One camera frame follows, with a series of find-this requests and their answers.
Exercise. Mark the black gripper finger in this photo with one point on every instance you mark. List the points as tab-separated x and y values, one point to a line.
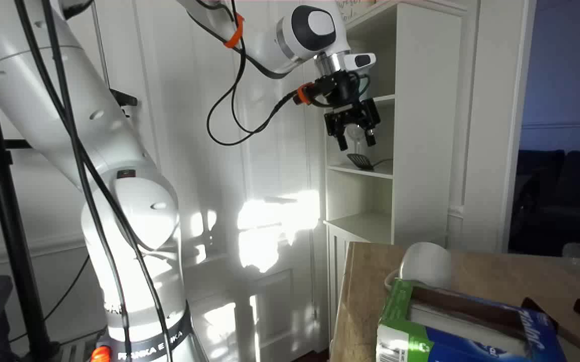
339	138
372	134

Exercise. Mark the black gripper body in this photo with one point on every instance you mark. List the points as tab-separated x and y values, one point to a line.
343	92

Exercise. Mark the white ceramic mug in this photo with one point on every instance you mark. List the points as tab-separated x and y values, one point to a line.
427	263

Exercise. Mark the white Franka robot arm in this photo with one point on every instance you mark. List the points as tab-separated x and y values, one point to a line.
35	81

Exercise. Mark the dark object on shelf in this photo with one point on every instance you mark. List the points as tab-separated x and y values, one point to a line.
361	161

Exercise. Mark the white shelf cabinet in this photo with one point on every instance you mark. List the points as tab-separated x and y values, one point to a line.
423	120

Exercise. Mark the dark sofa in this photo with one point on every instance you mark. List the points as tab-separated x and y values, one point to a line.
562	194

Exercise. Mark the blue green Ziploc box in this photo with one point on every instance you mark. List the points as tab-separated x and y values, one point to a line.
452	328

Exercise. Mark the black tripod stand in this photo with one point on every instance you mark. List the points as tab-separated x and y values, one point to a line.
4	201

